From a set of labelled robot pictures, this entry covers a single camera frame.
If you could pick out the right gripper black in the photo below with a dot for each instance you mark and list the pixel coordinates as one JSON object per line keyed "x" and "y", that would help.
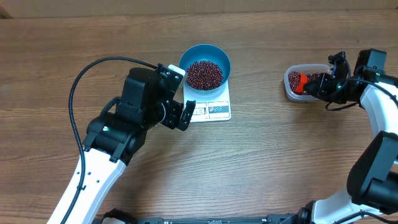
{"x": 319, "y": 91}

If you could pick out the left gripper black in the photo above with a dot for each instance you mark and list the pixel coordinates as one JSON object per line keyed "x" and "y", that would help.
{"x": 175, "y": 110}

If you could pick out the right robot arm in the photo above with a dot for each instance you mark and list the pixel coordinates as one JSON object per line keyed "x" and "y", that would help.
{"x": 371, "y": 188}

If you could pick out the teal plastic bowl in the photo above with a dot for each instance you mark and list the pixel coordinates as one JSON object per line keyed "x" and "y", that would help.
{"x": 207, "y": 52}

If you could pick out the red plastic measuring scoop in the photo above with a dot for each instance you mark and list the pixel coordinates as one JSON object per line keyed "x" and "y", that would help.
{"x": 303, "y": 79}

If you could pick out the red beans in bowl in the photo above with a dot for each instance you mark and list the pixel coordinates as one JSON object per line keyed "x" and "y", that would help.
{"x": 204, "y": 75}

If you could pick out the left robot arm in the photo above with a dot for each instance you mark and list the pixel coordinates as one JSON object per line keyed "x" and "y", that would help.
{"x": 118, "y": 133}

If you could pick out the red adzuki beans in container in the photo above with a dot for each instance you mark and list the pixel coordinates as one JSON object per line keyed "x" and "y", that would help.
{"x": 293, "y": 78}

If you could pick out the clear plastic food container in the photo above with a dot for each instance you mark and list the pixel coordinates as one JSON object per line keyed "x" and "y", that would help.
{"x": 304, "y": 69}

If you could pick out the white digital kitchen scale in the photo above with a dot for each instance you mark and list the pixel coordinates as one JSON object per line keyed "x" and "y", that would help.
{"x": 212, "y": 105}

